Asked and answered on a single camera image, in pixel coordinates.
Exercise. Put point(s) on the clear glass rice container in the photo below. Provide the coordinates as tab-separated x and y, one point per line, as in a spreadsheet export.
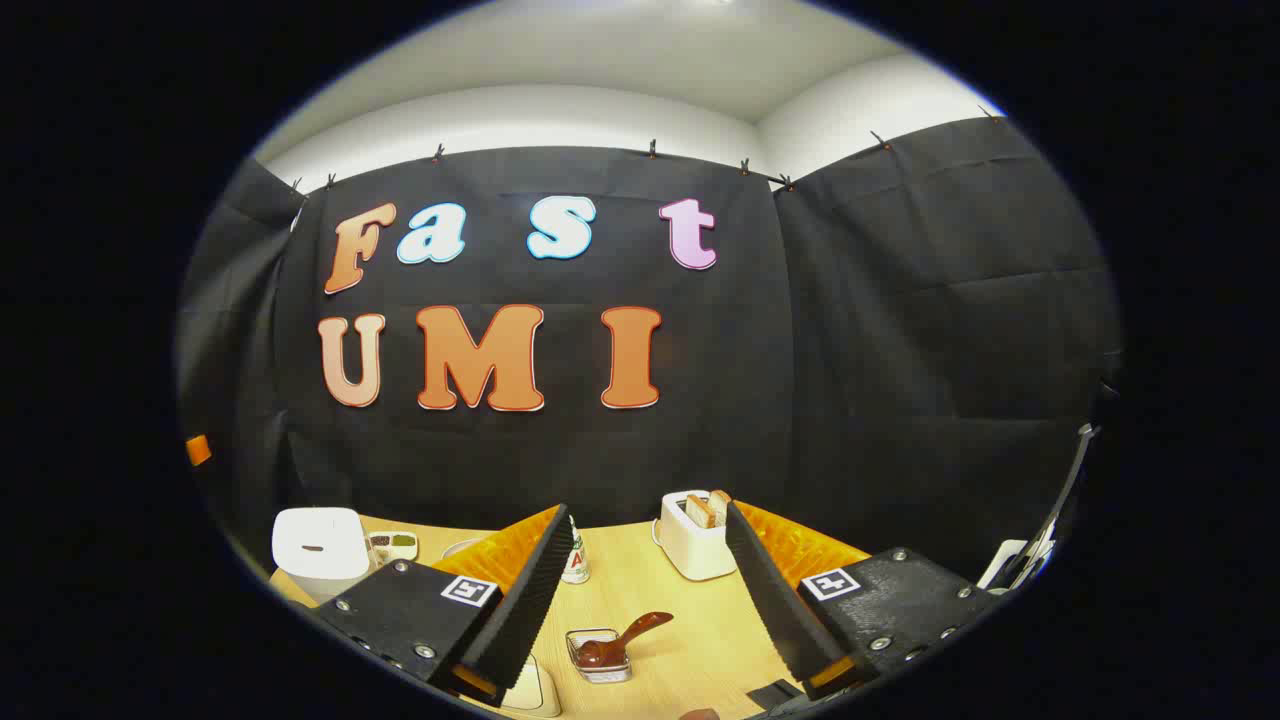
535	692

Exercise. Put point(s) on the brown wooden spoon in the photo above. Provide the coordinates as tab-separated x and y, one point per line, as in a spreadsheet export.
640	630

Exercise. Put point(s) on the small divided seasoning dish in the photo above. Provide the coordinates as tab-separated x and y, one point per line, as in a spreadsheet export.
395	547

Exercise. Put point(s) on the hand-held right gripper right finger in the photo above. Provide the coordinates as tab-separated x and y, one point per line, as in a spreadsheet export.
770	590

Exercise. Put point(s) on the white round plate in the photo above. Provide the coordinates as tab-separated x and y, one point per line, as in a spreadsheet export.
458	548

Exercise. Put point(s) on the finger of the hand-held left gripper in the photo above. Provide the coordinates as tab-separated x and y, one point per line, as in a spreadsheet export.
198	450

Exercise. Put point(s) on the white milk bottle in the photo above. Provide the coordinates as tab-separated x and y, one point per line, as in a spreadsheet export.
577	565

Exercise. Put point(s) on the white rice cooker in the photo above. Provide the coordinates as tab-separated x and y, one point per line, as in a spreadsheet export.
318	550

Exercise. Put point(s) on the white toaster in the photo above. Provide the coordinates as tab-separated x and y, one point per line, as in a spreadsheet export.
695	555

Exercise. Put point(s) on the black backdrop cloth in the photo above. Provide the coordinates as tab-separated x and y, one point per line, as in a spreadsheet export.
880	350

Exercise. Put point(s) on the row of black cloth clips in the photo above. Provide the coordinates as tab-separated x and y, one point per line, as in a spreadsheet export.
652	148

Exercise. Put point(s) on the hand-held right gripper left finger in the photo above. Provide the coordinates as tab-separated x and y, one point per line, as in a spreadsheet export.
535	590

